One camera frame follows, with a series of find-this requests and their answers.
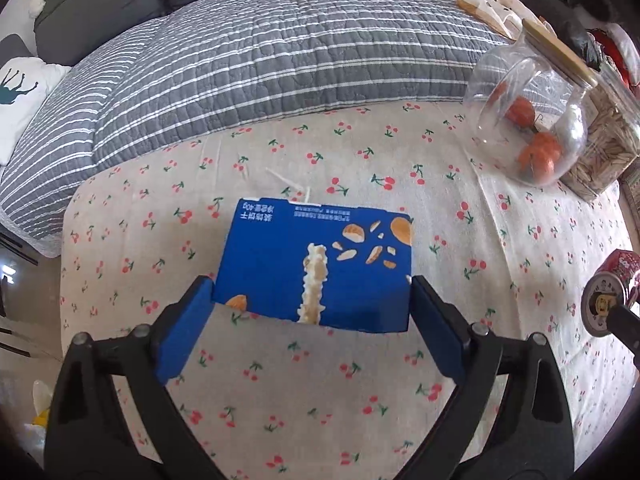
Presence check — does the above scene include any red cloth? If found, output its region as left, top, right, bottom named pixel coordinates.
left=590, top=27, right=640, bottom=86

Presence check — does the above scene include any cherry print blanket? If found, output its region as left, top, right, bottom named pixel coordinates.
left=59, top=100, right=640, bottom=480

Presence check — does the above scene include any blue snack box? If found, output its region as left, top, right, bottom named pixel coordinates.
left=214, top=197, right=415, bottom=333

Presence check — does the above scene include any clear container of seeds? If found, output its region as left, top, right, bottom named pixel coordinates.
left=560, top=67, right=640, bottom=204

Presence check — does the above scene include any small orange fruit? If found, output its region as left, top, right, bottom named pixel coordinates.
left=504, top=96, right=537, bottom=128
left=516, top=131, right=563, bottom=186

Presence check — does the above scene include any white plastic bag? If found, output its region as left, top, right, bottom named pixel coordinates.
left=31, top=379, right=53, bottom=433

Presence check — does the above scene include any white deer print pillow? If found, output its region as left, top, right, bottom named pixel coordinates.
left=0, top=56, right=73, bottom=167

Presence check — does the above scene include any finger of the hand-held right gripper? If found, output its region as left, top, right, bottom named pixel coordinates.
left=607, top=305, right=640, bottom=356

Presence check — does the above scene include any grey striped quilt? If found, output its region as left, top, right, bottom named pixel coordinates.
left=0, top=0, right=516, bottom=260

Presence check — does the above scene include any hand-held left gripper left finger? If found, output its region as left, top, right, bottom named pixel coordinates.
left=45, top=275, right=221, bottom=480

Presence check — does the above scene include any clear glass jar wooden lid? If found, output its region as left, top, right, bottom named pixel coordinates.
left=462, top=19, right=601, bottom=188

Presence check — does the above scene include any red cartoon drink can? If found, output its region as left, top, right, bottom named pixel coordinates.
left=581, top=249, right=640, bottom=337

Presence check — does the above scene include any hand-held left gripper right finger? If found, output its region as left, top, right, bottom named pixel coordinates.
left=400, top=276, right=576, bottom=480

